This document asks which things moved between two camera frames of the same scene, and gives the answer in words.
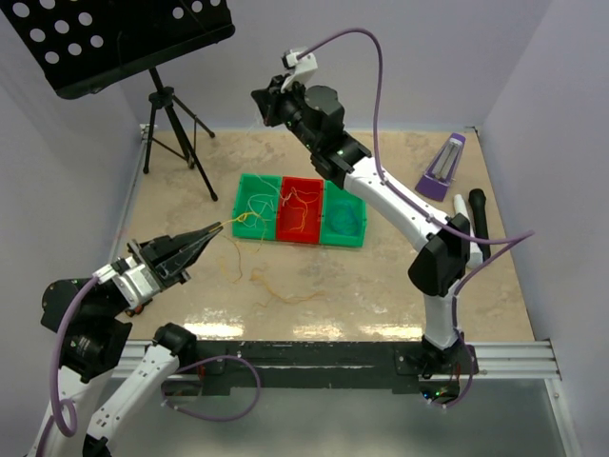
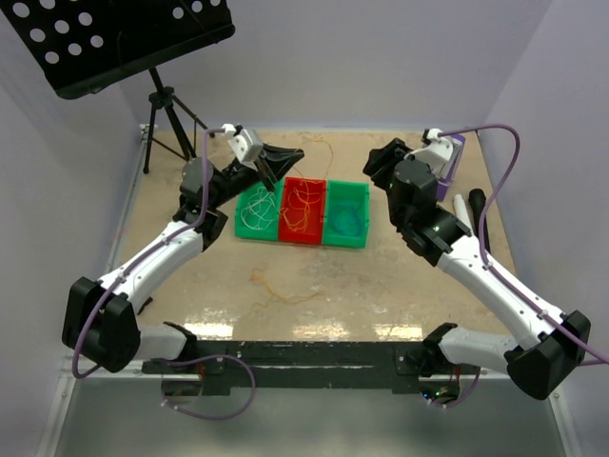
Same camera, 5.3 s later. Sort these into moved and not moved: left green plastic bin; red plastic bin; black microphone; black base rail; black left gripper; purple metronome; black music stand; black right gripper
Moved: black left gripper; black right gripper
Not moved: black music stand; left green plastic bin; purple metronome; black base rail; red plastic bin; black microphone
